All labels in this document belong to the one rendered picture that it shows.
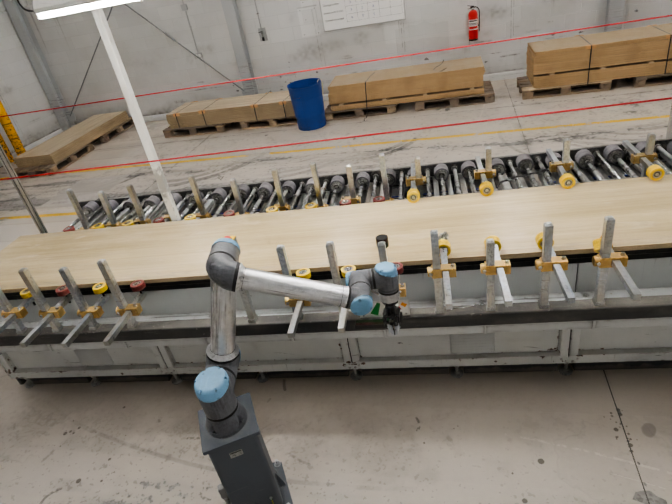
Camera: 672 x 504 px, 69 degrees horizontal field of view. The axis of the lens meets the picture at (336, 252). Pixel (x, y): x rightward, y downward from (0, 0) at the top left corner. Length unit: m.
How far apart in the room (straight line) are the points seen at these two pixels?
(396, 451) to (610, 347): 1.35
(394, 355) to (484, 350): 0.54
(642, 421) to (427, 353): 1.16
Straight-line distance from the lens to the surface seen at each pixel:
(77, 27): 11.59
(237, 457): 2.46
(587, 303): 2.69
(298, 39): 9.65
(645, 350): 3.31
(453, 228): 2.89
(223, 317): 2.19
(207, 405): 2.28
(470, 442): 2.93
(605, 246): 2.50
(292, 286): 1.91
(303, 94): 7.94
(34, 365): 4.23
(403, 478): 2.81
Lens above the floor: 2.34
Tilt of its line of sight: 31 degrees down
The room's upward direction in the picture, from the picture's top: 11 degrees counter-clockwise
